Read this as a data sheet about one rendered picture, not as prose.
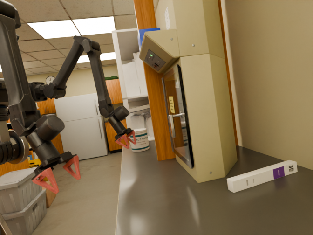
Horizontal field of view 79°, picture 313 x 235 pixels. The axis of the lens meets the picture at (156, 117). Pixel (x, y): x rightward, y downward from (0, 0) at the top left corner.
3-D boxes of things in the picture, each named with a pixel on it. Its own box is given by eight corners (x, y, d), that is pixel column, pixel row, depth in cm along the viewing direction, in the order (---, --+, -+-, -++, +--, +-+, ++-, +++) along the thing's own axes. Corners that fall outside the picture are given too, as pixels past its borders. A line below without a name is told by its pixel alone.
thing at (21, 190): (47, 188, 264) (42, 165, 262) (23, 211, 205) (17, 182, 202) (14, 195, 258) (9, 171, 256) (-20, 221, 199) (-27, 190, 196)
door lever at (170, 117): (185, 135, 74) (183, 134, 77) (181, 111, 74) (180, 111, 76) (172, 138, 74) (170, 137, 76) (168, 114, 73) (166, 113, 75)
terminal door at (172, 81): (174, 151, 102) (163, 76, 99) (194, 169, 72) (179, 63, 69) (173, 152, 102) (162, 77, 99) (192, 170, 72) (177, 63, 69)
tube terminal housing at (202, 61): (219, 151, 107) (200, 10, 102) (258, 170, 75) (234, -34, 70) (176, 160, 104) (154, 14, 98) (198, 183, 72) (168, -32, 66)
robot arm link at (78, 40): (86, 33, 115) (74, 27, 106) (102, 45, 113) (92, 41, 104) (54, 93, 127) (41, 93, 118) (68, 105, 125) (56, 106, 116)
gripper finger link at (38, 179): (76, 180, 61) (59, 155, 62) (58, 190, 54) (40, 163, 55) (63, 190, 63) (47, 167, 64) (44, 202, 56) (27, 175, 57)
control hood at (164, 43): (163, 72, 100) (160, 53, 100) (180, 56, 68) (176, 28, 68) (141, 75, 99) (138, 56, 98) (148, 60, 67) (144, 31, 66)
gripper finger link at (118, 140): (136, 142, 108) (126, 129, 109) (131, 146, 102) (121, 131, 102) (128, 149, 110) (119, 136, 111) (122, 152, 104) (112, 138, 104)
